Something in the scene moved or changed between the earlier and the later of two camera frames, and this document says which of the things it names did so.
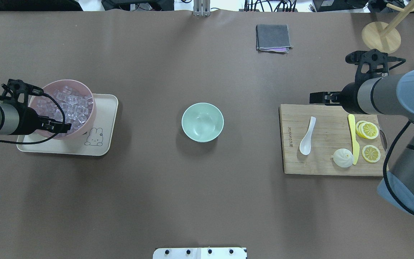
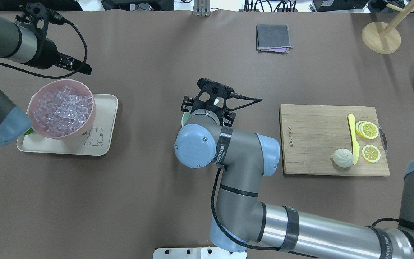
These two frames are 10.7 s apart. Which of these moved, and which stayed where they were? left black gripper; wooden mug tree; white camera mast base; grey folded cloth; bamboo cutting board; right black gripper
Moved: right black gripper; left black gripper
Stayed: white camera mast base; bamboo cutting board; grey folded cloth; wooden mug tree
